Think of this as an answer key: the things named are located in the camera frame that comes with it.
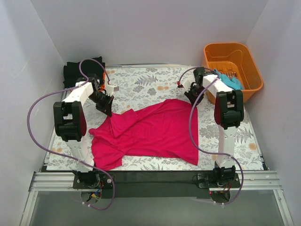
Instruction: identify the pink t shirt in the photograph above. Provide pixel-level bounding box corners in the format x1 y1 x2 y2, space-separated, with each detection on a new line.
89 99 198 170

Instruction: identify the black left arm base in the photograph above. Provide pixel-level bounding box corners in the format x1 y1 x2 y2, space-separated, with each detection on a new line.
72 170 115 204

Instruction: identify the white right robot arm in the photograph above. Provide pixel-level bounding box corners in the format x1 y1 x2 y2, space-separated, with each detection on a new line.
178 67 244 188

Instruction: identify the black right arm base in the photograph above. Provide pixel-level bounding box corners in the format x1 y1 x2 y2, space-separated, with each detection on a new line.
192 166 241 205

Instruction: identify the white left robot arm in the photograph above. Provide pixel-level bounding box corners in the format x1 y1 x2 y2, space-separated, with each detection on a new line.
53 74 119 188

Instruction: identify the folded orange t shirt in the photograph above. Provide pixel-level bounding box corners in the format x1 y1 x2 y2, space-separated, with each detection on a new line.
98 72 106 90

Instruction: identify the teal t shirt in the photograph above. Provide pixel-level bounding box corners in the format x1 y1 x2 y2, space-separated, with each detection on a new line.
214 69 244 90

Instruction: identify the folded black t shirt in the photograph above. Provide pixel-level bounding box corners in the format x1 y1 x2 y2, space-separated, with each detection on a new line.
63 60 104 88

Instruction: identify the orange plastic basket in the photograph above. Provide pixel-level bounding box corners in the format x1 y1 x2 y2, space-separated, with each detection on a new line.
202 42 263 102

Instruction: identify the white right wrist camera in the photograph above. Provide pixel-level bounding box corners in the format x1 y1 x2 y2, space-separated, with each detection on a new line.
177 79 192 92

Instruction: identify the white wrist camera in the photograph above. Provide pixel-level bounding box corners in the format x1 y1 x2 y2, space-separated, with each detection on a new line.
105 85 119 96
177 79 192 92

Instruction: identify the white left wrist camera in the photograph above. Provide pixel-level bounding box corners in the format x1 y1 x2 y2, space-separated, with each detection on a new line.
105 85 119 96

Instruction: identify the aluminium frame rail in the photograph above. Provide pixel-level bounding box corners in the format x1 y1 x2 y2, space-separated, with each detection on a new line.
20 170 294 226

